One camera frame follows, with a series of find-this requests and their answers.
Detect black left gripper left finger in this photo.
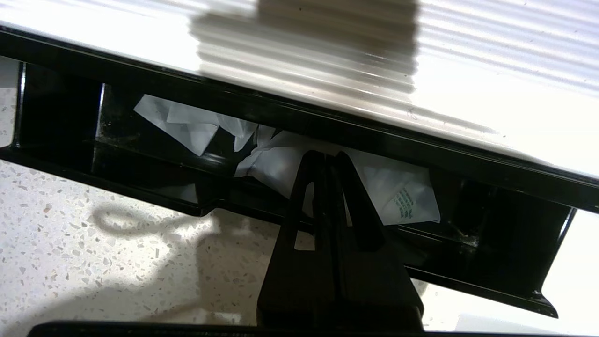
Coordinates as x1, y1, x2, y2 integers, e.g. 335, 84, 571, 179
256, 150, 336, 328

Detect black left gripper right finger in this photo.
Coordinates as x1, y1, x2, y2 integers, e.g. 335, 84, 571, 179
327, 151, 425, 329

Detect clear sachet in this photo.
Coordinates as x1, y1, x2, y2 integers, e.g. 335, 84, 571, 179
233, 131, 441, 226

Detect drawer with plastic bags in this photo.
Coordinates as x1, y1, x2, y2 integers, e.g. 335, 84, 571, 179
0, 60, 577, 319

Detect toothbrush toothpaste packet green label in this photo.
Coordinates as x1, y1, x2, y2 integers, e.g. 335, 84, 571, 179
133, 94, 220, 157

